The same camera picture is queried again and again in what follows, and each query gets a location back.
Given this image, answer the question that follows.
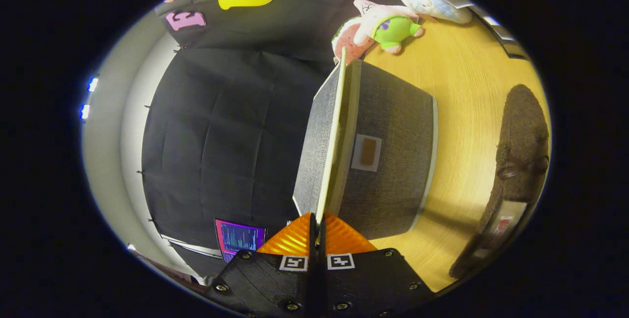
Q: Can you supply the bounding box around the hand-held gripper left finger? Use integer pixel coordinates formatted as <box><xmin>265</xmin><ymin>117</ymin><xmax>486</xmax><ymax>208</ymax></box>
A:
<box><xmin>204</xmin><ymin>212</ymin><xmax>317</xmax><ymax>318</ymax></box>

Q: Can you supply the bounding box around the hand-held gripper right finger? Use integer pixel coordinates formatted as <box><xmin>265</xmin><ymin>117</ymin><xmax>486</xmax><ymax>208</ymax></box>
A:
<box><xmin>319</xmin><ymin>212</ymin><xmax>435</xmax><ymax>318</ymax></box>

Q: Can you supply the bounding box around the grey fabric storage box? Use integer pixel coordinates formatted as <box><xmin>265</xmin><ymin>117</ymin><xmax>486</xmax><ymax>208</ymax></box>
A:
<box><xmin>292</xmin><ymin>47</ymin><xmax>438</xmax><ymax>240</ymax></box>

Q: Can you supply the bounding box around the brown fuzzy shoe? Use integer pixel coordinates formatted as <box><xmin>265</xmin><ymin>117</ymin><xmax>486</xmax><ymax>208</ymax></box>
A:
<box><xmin>449</xmin><ymin>85</ymin><xmax>550</xmax><ymax>279</ymax></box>

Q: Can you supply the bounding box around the computer screen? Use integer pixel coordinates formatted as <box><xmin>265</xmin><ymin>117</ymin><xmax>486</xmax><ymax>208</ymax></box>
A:
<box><xmin>214</xmin><ymin>218</ymin><xmax>267</xmax><ymax>263</ymax></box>

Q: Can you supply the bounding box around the watermelon slice plush toy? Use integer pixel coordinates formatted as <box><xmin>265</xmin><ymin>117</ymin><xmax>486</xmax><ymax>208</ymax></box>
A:
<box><xmin>332</xmin><ymin>16</ymin><xmax>376</xmax><ymax>65</ymax></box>

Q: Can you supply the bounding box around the pink starfish plush toy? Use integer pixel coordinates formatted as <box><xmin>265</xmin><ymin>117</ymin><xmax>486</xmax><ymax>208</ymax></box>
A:
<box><xmin>353</xmin><ymin>0</ymin><xmax>424</xmax><ymax>55</ymax></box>

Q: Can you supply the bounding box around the dark-covered book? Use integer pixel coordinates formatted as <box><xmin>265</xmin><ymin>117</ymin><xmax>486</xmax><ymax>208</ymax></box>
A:
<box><xmin>491</xmin><ymin>26</ymin><xmax>521</xmax><ymax>48</ymax></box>

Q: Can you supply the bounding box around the white plush toy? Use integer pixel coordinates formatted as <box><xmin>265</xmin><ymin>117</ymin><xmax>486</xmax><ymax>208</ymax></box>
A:
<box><xmin>398</xmin><ymin>0</ymin><xmax>472</xmax><ymax>25</ymax></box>

